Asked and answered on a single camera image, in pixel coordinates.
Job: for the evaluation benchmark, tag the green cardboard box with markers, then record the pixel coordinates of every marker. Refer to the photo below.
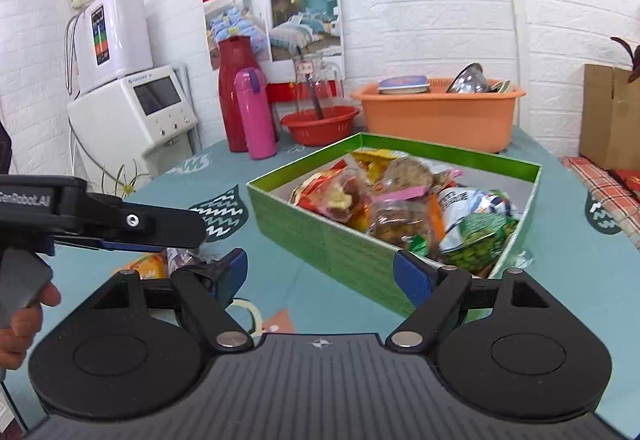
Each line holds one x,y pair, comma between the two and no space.
325,240

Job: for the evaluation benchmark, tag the dark red plant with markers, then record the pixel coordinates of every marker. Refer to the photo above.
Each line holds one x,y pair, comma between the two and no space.
634,62

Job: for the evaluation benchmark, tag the red thermos jug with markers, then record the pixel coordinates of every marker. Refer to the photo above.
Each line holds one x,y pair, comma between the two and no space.
230,95

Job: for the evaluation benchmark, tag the white water purifier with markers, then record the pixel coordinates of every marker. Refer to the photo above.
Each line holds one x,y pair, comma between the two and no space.
120,40

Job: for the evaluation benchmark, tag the orange paper piece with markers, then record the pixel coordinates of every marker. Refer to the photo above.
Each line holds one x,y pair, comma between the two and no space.
280,322

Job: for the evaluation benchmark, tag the red peanut snack packet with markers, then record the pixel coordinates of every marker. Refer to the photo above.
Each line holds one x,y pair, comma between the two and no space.
325,195

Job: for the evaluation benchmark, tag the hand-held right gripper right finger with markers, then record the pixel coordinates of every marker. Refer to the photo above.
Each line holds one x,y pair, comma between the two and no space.
412,277

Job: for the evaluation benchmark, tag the blue plate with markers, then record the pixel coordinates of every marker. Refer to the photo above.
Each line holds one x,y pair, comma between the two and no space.
402,84

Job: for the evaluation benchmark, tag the white appliance with screen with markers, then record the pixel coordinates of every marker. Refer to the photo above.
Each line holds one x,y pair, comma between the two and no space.
115,140

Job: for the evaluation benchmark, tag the person's left hand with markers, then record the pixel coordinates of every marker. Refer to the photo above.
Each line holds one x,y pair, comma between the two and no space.
20,340

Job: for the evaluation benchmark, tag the orange-edged clear pastry packet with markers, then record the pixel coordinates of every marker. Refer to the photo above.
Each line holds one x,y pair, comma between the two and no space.
147,267

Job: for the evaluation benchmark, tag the golden yellow snack packet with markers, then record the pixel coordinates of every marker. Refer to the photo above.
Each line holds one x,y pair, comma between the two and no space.
375,157

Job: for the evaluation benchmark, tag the orange plastic basin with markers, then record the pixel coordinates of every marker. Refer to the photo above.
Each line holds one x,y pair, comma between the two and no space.
440,120

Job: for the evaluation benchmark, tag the red gift box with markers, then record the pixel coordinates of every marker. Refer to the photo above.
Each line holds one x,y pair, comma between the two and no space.
282,92

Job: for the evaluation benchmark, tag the glass pitcher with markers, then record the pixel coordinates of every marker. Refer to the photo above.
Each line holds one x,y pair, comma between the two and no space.
320,80

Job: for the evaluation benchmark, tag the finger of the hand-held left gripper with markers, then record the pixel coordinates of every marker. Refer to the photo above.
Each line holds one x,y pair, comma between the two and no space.
135,247

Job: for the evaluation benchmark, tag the pink thermos bottle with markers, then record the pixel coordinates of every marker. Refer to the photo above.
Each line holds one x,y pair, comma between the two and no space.
255,120

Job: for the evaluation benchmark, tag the red plaid cloth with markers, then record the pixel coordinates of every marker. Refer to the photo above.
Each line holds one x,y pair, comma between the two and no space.
600,185

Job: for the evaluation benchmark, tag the large cardboard box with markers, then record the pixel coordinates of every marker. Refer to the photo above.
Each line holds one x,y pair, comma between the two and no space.
610,120

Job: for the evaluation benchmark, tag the bedding wall poster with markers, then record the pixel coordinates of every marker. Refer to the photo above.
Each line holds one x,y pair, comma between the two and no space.
300,20

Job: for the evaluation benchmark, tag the steel bowl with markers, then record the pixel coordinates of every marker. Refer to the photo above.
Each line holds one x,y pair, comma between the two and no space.
467,80

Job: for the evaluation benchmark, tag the red plastic basket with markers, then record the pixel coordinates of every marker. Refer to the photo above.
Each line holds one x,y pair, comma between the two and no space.
320,130

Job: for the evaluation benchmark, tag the green pea snack packet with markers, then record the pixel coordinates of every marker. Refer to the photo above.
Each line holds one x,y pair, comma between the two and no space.
475,240

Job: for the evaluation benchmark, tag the clear sausage stick packet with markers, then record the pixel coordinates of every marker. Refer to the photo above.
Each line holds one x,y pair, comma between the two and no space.
182,260

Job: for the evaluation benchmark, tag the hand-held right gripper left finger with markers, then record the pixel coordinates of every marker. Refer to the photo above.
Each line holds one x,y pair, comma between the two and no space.
235,270

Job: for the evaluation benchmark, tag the teal tablecloth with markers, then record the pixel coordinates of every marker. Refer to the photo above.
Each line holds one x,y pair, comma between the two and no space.
560,240

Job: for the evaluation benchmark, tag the red envelopes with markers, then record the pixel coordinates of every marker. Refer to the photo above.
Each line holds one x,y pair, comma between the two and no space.
630,180

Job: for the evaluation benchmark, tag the thin-leaf plant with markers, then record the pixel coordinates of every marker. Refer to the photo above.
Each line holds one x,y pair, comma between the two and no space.
124,187

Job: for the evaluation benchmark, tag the white illustrated snack packet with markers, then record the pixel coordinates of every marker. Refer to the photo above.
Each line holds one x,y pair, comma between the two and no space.
470,202

